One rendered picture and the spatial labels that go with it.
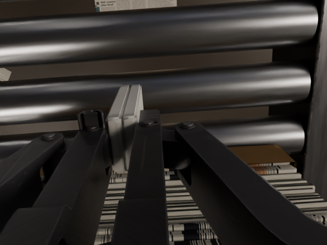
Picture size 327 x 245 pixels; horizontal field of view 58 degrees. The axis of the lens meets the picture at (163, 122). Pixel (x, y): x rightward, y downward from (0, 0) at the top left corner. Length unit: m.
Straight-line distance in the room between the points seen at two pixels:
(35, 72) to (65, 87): 0.87
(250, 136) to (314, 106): 0.07
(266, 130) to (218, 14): 0.14
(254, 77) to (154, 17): 0.12
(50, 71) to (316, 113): 0.98
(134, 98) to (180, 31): 0.15
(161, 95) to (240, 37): 0.10
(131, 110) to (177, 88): 0.17
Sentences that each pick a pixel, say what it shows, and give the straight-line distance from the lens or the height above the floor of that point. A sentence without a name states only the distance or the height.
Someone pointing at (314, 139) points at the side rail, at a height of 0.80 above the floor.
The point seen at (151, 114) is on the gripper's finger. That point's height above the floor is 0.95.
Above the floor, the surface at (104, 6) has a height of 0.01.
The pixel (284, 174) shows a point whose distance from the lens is 0.31.
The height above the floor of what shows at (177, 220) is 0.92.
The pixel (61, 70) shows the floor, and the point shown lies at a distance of 1.17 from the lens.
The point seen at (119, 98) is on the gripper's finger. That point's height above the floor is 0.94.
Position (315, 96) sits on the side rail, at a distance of 0.36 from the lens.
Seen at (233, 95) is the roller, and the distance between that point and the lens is 0.33.
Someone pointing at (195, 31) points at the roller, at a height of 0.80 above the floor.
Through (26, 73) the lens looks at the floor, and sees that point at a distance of 1.22.
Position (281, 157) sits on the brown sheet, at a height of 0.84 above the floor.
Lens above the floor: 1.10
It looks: 70 degrees down
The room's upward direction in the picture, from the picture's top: 174 degrees clockwise
